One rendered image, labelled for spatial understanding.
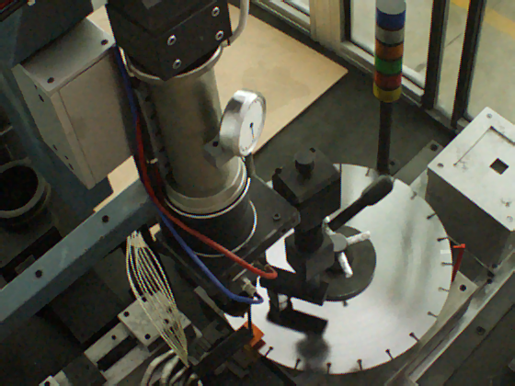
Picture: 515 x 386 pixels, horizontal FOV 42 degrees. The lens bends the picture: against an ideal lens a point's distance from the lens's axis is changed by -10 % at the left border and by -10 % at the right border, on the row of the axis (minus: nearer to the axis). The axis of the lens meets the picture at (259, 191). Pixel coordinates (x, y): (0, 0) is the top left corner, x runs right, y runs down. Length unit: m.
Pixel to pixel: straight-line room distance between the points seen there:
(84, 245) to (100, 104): 0.42
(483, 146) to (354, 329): 0.41
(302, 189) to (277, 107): 0.74
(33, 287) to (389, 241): 0.49
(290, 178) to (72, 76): 0.27
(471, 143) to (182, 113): 0.74
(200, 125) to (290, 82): 0.93
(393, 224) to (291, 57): 0.59
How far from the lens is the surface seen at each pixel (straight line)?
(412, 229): 1.03
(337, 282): 0.97
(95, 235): 0.95
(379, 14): 1.02
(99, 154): 0.59
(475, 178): 1.16
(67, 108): 0.53
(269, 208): 0.69
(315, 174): 0.70
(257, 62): 1.51
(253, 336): 0.92
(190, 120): 0.54
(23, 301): 0.94
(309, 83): 1.46
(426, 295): 0.98
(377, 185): 0.73
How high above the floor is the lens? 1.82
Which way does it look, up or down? 55 degrees down
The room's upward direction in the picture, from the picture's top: 8 degrees counter-clockwise
